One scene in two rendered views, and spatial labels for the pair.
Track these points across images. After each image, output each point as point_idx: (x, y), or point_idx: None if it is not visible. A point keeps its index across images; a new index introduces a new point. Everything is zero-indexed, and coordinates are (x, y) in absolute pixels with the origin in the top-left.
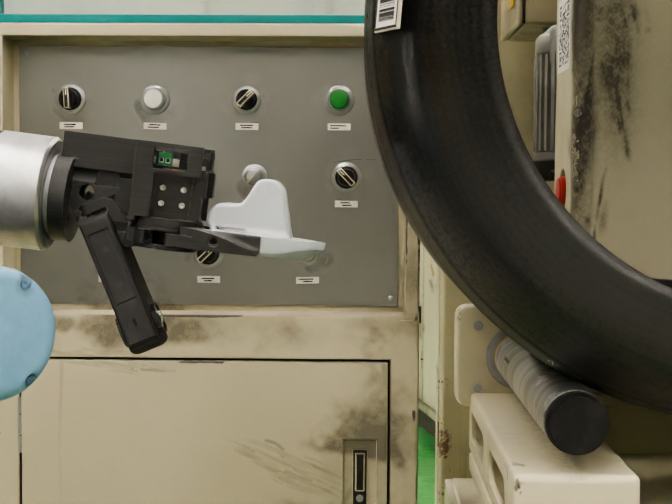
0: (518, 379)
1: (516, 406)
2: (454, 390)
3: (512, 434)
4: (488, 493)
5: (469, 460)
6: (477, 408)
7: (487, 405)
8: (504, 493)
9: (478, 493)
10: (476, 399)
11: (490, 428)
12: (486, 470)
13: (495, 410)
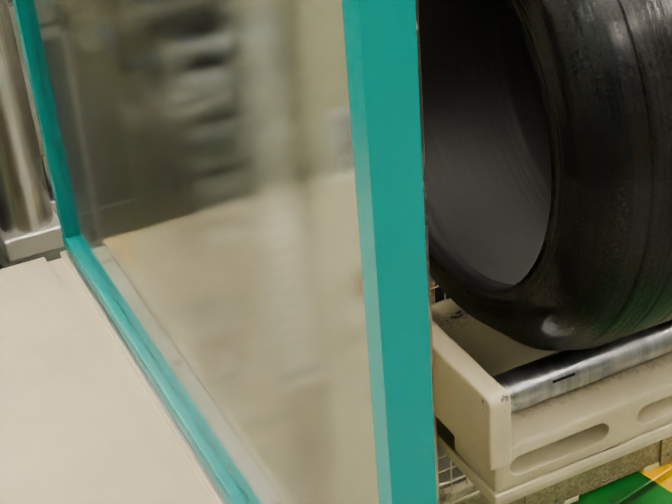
0: (634, 354)
1: (543, 410)
2: (501, 462)
3: (648, 382)
4: (639, 433)
5: (500, 500)
6: (557, 431)
7: (554, 424)
8: (649, 418)
9: (573, 475)
10: (530, 438)
11: (635, 398)
12: (626, 429)
13: (571, 414)
